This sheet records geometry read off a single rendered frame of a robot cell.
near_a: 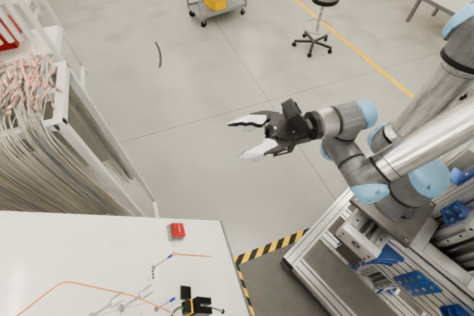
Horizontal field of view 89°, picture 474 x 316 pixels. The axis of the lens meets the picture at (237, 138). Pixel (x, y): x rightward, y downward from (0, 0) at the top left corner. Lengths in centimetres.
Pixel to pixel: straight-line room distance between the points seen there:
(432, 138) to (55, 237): 92
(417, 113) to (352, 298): 137
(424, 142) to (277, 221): 164
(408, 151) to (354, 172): 12
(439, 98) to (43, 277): 105
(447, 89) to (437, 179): 27
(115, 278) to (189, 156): 175
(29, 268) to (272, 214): 171
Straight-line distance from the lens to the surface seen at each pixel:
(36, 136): 96
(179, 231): 97
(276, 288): 204
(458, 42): 74
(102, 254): 84
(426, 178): 89
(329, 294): 188
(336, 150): 70
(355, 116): 64
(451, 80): 78
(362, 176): 66
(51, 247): 81
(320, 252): 193
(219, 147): 248
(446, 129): 65
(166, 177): 238
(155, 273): 90
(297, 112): 50
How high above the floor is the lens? 201
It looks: 53 degrees down
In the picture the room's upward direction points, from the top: straight up
